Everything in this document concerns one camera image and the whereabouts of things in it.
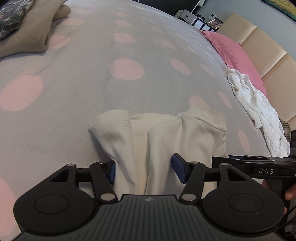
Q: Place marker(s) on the dark floral folded garment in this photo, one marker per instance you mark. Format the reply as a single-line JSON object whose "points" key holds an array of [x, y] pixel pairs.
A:
{"points": [[12, 14]]}

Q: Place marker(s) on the pink pillow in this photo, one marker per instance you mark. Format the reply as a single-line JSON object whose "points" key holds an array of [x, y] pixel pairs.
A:
{"points": [[235, 57]]}

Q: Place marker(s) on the beige padded headboard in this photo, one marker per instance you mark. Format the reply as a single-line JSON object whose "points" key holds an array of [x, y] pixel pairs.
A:
{"points": [[275, 66]]}

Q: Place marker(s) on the white bedside shelf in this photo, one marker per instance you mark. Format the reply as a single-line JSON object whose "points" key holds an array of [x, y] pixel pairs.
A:
{"points": [[199, 22]]}

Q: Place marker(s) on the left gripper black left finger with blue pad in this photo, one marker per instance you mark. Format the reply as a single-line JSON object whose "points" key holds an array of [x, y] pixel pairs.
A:
{"points": [[66, 200]]}

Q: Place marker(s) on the person's right hand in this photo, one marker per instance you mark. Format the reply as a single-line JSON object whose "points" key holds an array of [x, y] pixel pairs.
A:
{"points": [[289, 194]]}

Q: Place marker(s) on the beige long-sleeve shirt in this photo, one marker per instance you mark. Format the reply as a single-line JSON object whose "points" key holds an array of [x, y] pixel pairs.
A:
{"points": [[142, 146]]}

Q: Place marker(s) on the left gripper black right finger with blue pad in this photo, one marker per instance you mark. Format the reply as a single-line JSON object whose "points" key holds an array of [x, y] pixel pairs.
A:
{"points": [[229, 199]]}

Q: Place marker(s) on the white crumpled garment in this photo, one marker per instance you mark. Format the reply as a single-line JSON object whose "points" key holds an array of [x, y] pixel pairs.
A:
{"points": [[261, 112]]}

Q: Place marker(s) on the landscape wall painting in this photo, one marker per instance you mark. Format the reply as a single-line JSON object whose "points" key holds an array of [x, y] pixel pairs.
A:
{"points": [[287, 7]]}

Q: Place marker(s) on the tan folded garment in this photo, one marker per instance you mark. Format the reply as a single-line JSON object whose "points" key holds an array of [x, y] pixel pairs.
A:
{"points": [[35, 29]]}

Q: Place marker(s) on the grey bedspread with pink dots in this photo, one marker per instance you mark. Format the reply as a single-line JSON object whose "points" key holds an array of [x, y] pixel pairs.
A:
{"points": [[106, 55]]}

